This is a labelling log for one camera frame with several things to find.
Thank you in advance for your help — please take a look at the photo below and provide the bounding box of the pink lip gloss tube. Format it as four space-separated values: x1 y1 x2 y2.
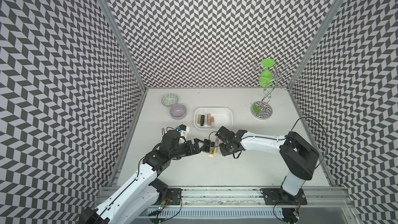
214 139 220 153

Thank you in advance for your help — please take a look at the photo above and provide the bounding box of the white plastic storage box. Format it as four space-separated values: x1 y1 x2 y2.
193 107 234 130

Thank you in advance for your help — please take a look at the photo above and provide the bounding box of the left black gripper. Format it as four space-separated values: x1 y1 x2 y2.
169 138 206 159

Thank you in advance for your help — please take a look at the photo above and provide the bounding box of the black lipstick gold band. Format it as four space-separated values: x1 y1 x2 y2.
200 115 205 126

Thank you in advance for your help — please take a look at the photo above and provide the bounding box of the chrome wire stand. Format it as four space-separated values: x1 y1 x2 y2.
250 62 295 120

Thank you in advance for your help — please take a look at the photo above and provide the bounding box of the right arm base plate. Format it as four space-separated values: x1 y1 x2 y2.
260 188 308 206

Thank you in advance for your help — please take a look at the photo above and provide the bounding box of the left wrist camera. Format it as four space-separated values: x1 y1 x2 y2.
176 124 190 144

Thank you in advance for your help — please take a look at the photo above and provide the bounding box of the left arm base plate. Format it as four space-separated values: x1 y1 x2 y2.
158 188 182 206

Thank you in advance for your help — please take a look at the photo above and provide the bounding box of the black and gold square lipstick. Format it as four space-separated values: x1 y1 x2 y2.
209 142 215 157

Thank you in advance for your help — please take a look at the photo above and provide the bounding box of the green patterned bowl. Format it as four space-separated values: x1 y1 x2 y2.
161 93 179 108

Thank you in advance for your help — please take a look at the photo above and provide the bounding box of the black lipstick with text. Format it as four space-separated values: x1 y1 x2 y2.
202 140 211 153

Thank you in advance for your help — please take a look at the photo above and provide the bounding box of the green plastic cup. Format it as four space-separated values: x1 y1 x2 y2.
259 58 275 87

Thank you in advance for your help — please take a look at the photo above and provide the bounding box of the purple ceramic bowl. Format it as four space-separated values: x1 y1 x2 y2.
170 104 187 120

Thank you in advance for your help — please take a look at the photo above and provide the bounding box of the aluminium front rail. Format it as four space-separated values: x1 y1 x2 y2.
90 186 358 224

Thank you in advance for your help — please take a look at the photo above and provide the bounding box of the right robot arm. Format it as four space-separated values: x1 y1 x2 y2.
216 127 319 204

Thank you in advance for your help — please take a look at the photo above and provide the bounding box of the beige matte lipstick tube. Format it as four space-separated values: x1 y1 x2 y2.
207 114 211 126

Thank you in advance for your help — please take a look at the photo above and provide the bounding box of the clear coral lipstick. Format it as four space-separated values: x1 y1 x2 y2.
210 117 215 128

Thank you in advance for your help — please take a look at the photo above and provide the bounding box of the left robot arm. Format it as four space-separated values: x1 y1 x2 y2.
78 130 211 224

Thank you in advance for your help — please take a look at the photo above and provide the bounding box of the plain black lipstick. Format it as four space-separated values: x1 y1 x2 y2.
205 140 211 153

